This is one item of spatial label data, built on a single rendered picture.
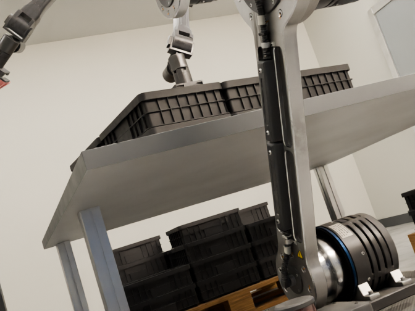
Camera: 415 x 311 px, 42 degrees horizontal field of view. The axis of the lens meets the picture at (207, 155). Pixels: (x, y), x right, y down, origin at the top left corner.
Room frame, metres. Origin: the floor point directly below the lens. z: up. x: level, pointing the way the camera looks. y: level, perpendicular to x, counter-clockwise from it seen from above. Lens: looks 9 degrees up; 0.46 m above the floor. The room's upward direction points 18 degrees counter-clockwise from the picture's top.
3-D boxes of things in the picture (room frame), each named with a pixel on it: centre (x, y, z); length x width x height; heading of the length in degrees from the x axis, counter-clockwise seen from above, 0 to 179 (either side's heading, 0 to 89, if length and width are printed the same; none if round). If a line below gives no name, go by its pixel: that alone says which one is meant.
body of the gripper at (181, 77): (1.71, 0.00, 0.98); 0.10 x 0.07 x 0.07; 116
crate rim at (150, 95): (1.77, 0.11, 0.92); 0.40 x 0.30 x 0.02; 33
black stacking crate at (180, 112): (1.77, 0.11, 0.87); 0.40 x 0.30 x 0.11; 33
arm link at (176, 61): (1.72, 0.00, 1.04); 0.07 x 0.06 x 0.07; 23
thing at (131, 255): (3.49, 0.68, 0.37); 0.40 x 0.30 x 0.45; 113
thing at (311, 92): (2.09, -0.39, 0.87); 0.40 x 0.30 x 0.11; 33
